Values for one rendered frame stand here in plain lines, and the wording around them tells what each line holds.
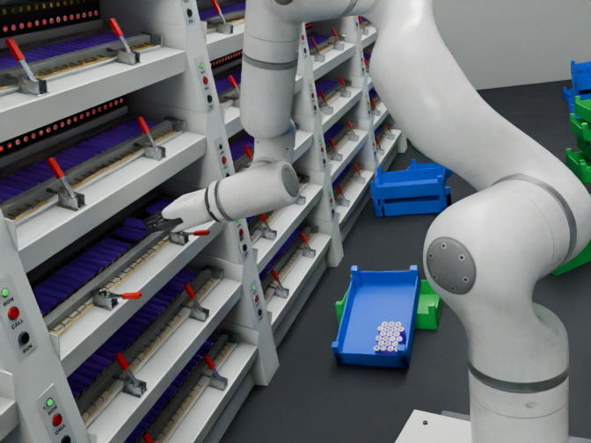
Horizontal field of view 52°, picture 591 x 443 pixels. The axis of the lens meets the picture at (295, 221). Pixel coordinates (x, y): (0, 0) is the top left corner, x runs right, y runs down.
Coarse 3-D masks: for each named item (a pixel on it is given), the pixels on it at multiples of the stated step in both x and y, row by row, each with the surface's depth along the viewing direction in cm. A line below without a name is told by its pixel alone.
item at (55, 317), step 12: (144, 240) 127; (156, 240) 129; (132, 252) 122; (144, 252) 125; (120, 264) 118; (132, 264) 122; (108, 276) 114; (84, 288) 109; (96, 288) 111; (72, 300) 106; (84, 300) 108; (60, 312) 103; (72, 312) 106; (48, 324) 100
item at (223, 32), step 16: (208, 0) 178; (224, 0) 188; (240, 0) 193; (208, 16) 164; (224, 16) 164; (240, 16) 174; (208, 32) 152; (224, 32) 155; (240, 32) 159; (208, 48) 144; (224, 48) 152; (240, 48) 161
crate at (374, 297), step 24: (360, 288) 187; (384, 288) 184; (408, 288) 181; (360, 312) 180; (384, 312) 177; (408, 312) 175; (360, 336) 174; (408, 336) 163; (360, 360) 165; (384, 360) 162; (408, 360) 161
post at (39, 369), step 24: (0, 216) 86; (0, 240) 86; (0, 264) 86; (24, 288) 90; (0, 336) 85; (48, 336) 94; (0, 360) 85; (24, 360) 89; (48, 360) 94; (24, 384) 89; (48, 384) 93; (24, 408) 89; (72, 408) 98; (24, 432) 90
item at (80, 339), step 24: (168, 192) 150; (192, 240) 134; (144, 264) 123; (168, 264) 124; (120, 288) 115; (144, 288) 117; (96, 312) 108; (120, 312) 110; (72, 336) 101; (96, 336) 104; (72, 360) 99
